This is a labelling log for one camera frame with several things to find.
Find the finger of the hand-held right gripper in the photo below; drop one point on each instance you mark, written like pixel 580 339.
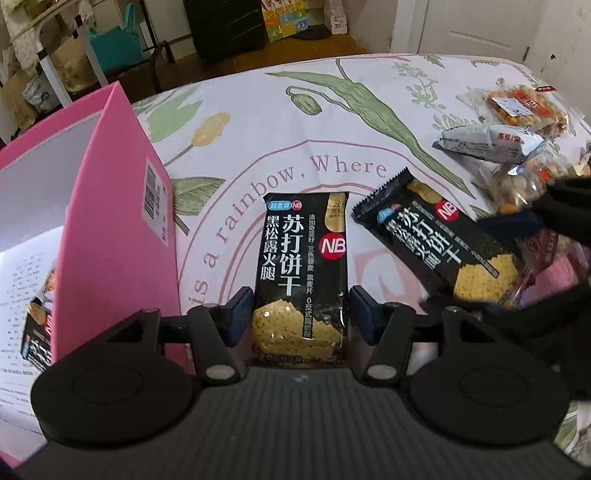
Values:
pixel 512 222
pixel 503 314

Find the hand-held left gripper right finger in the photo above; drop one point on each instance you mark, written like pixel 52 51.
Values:
pixel 362 318

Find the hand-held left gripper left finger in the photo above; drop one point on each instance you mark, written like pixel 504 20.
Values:
pixel 239 318

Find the clear bag of mixed nuts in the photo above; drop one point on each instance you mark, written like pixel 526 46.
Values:
pixel 519 184

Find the pink snack packet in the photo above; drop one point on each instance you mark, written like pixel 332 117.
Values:
pixel 556 263

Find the black cracker packet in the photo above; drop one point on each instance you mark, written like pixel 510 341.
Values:
pixel 438 235
pixel 39 341
pixel 300 272

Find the clear bag of orange nuts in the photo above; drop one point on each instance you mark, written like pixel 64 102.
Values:
pixel 526 108

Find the pink cardboard box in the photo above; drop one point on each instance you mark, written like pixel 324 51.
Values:
pixel 115 207

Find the grey white snack packet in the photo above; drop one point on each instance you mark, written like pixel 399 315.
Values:
pixel 489 143

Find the white door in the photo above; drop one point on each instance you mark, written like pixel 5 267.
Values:
pixel 498 27

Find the white plastic bag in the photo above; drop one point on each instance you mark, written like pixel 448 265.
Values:
pixel 340 14

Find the black round mat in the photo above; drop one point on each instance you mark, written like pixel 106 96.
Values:
pixel 314 33

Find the black suitcase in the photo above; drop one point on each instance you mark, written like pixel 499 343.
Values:
pixel 221 27

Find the teal bag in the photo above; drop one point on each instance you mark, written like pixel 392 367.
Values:
pixel 115 48

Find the colourful cartoon box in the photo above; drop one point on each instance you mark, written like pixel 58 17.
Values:
pixel 288 18

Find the brown paper bag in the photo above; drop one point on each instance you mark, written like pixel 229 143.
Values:
pixel 69 64

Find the white metal rack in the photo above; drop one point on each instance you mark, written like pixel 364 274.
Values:
pixel 48 64

